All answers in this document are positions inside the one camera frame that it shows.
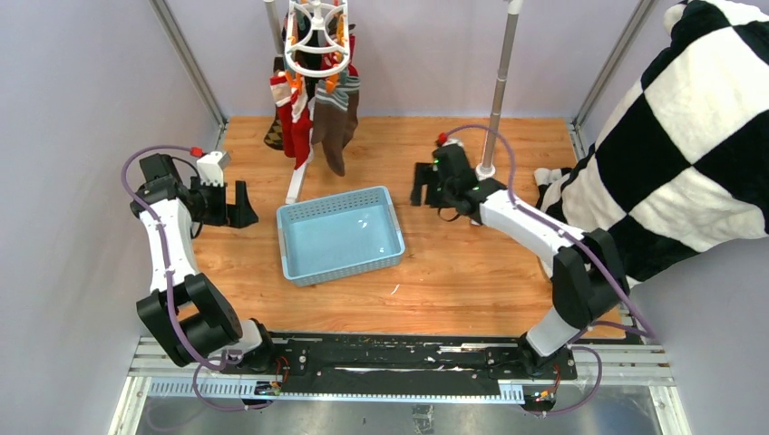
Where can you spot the black white checkered blanket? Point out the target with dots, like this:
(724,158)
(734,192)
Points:
(681,164)

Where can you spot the white round sock hanger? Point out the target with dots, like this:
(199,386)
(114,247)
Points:
(317,43)

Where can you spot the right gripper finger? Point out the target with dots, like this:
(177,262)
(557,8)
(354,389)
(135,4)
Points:
(433,197)
(422,174)

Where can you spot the brown sock striped cuff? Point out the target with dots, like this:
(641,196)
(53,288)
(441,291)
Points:
(330,117)

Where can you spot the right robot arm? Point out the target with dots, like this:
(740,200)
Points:
(584,268)

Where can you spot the white grey drying rack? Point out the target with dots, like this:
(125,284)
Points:
(485,169)

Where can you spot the brown argyle sock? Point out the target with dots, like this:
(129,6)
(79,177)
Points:
(274,135)

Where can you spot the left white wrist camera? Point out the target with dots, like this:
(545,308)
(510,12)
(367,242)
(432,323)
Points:
(211,168)

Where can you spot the aluminium frame rail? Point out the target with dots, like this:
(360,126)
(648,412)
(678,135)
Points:
(624,386)

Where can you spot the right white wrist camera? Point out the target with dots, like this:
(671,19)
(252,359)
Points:
(444,140)

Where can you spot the red snowflake christmas sock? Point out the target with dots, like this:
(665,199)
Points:
(291,99)

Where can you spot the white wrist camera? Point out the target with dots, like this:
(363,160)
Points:
(444,140)
(211,168)

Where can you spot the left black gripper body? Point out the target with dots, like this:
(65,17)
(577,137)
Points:
(209,203)

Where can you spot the light blue plastic basket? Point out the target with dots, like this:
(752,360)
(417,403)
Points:
(337,236)

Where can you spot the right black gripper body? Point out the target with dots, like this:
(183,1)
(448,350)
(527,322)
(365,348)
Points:
(445,200)

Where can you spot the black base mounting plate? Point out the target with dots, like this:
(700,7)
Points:
(400,365)

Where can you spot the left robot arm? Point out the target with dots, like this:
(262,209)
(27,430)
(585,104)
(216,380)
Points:
(185,313)

